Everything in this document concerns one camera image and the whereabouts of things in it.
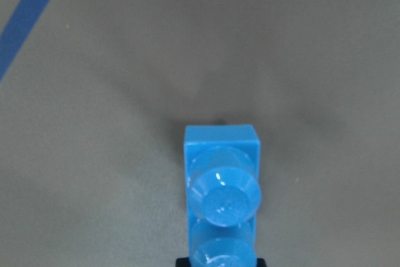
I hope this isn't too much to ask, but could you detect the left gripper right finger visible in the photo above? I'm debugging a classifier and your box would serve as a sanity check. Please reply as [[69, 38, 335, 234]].
[[256, 258, 267, 267]]

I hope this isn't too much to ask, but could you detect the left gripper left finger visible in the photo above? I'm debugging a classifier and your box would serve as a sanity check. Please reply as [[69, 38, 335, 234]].
[[175, 257, 190, 267]]

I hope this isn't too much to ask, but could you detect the long blue block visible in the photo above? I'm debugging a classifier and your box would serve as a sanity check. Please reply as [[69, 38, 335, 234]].
[[183, 124, 262, 266]]

